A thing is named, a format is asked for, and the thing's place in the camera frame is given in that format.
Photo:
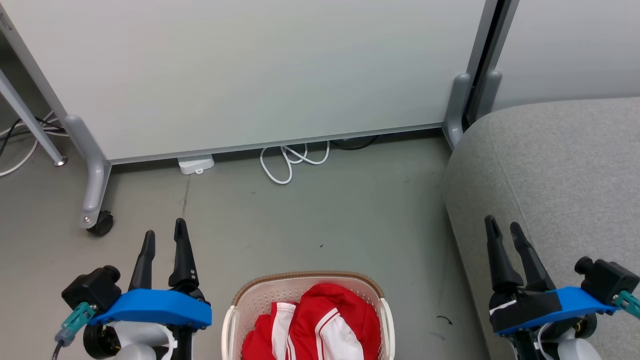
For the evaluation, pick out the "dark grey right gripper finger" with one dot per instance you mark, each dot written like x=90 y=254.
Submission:
x=534 y=270
x=500 y=265

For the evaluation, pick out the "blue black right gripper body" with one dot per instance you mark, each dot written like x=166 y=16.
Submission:
x=540 y=306

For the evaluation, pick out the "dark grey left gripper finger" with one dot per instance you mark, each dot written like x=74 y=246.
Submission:
x=143 y=267
x=183 y=260

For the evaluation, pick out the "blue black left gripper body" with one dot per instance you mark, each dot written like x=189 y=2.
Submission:
x=160 y=307

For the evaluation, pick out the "red white striped garment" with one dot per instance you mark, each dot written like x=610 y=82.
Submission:
x=267 y=342
x=340 y=305

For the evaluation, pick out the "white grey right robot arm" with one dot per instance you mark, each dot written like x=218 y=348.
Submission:
x=570 y=349

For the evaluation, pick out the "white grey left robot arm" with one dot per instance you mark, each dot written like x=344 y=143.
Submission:
x=135 y=346

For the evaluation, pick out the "grey fabric sofa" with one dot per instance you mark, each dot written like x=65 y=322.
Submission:
x=560 y=175

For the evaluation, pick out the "black caster wheel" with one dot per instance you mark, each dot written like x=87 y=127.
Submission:
x=102 y=223

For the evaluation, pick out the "small black floor scrap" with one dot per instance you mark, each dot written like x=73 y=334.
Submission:
x=445 y=318

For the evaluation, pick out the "white laundry basket brown rim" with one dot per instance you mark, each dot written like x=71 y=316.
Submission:
x=260 y=300

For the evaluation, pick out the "white power adapter box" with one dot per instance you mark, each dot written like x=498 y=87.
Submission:
x=196 y=164

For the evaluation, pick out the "grey metal table leg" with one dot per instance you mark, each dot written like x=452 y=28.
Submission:
x=30 y=120

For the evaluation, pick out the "wide white partition panel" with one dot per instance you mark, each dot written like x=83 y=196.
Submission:
x=250 y=75

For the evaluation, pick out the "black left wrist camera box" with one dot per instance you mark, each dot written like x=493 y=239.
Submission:
x=92 y=290

